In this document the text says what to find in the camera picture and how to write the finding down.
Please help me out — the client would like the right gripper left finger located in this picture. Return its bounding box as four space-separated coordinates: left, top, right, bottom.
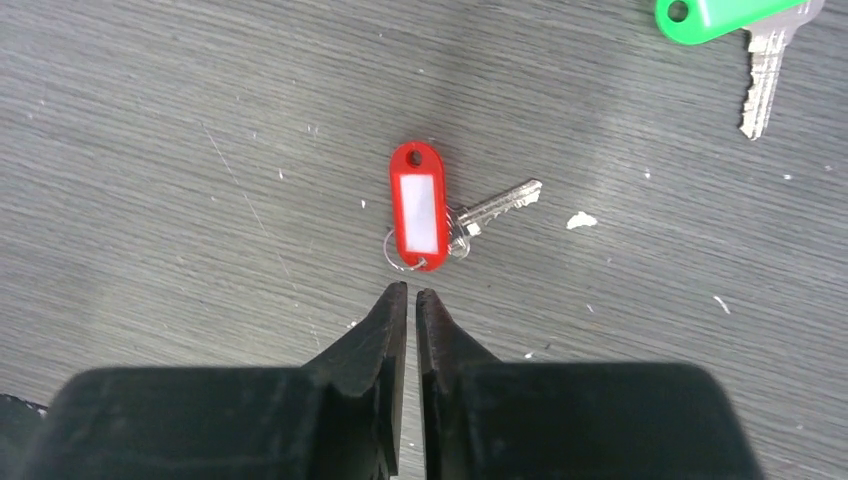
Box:
26 282 407 479

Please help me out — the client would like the green tagged key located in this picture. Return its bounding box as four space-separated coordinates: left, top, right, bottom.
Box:
654 0 825 141

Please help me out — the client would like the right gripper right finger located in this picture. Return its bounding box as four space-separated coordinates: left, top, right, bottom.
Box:
416 289 762 479

